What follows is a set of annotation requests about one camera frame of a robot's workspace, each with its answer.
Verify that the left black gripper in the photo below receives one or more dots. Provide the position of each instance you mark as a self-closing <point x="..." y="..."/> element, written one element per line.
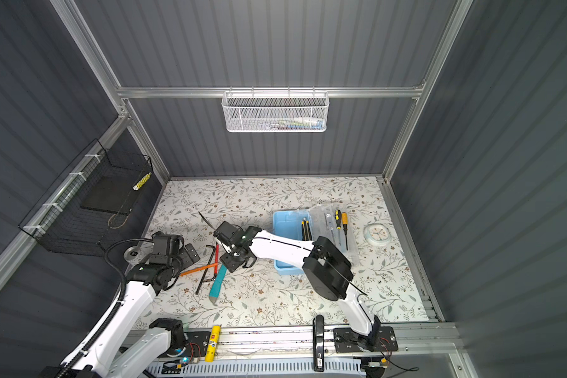
<point x="187" y="260"/>

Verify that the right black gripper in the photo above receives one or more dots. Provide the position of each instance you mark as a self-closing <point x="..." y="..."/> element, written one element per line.
<point x="227" y="261"/>

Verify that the red pencil tool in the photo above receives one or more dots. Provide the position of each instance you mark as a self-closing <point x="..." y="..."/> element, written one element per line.
<point x="216" y="259"/>

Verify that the black thin rod tool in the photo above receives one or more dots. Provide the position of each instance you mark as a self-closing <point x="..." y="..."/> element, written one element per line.
<point x="205" y="279"/>

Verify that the teal utility knife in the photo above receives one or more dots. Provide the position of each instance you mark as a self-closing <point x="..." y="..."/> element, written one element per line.
<point x="216" y="286"/>

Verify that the clear handle screwdriver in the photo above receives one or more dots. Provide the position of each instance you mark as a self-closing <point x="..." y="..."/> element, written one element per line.
<point x="330" y="226"/>

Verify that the orange handle screwdriver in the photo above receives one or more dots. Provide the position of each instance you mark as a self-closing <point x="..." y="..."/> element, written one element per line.
<point x="345" y="228"/>

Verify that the orange pen tool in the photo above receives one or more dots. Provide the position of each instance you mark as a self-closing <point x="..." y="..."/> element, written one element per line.
<point x="199" y="269"/>

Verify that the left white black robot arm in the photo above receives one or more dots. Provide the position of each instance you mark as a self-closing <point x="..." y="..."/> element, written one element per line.
<point x="98" y="354"/>

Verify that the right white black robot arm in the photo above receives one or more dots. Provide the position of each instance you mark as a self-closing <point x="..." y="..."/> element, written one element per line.
<point x="325" y="267"/>

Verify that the yellow marker on rail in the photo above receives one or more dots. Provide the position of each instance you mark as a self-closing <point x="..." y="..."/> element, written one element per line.
<point x="212" y="343"/>

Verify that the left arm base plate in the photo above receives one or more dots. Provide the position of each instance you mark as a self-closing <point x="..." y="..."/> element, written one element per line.
<point x="195" y="347"/>

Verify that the black wire side basket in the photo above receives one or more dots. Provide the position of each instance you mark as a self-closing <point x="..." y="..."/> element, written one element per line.
<point x="90" y="209"/>

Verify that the black remote on rail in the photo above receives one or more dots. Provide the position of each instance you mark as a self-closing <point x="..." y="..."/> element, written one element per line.
<point x="318" y="344"/>

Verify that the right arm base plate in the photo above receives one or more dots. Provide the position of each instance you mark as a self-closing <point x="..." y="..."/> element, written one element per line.
<point x="348" y="341"/>

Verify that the white wire wall basket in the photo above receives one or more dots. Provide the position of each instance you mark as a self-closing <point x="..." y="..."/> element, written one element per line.
<point x="270" y="114"/>

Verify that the white perforated cable tray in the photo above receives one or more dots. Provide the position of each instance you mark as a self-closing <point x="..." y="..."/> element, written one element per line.
<point x="285" y="367"/>

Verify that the aluminium front rail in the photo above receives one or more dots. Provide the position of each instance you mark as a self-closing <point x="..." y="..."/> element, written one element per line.
<point x="297" y="341"/>

